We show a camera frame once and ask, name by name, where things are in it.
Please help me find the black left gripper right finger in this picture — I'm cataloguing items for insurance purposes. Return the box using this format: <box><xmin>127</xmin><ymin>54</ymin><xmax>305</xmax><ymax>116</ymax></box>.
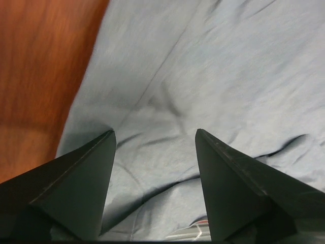
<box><xmin>195</xmin><ymin>129</ymin><xmax>324</xmax><ymax>241</ymax></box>

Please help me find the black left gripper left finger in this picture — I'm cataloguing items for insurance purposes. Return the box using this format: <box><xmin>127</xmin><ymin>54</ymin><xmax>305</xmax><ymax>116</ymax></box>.
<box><xmin>1</xmin><ymin>131</ymin><xmax>116</xmax><ymax>241</ymax></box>

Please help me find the grey long sleeve shirt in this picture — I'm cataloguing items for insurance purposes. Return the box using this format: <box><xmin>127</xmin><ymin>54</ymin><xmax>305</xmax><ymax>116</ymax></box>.
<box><xmin>57</xmin><ymin>1</ymin><xmax>324</xmax><ymax>241</ymax></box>

